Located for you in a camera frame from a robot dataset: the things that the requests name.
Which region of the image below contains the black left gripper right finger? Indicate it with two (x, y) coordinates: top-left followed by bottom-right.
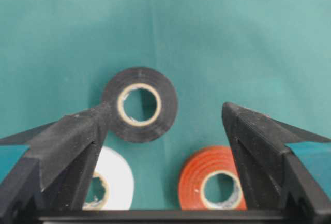
(221, 102), (330, 210)

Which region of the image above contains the green table cloth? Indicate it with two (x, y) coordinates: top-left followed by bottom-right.
(1, 0), (330, 209)

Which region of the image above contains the black tape roll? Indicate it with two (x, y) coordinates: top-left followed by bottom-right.
(102, 67), (178, 143)

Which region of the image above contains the white tape roll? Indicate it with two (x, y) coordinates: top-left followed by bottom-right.
(83, 146), (134, 210)

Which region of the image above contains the red tape roll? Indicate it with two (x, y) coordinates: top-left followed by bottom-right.
(177, 146), (247, 210)

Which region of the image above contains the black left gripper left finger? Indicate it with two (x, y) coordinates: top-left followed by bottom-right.
(1, 103), (112, 210)

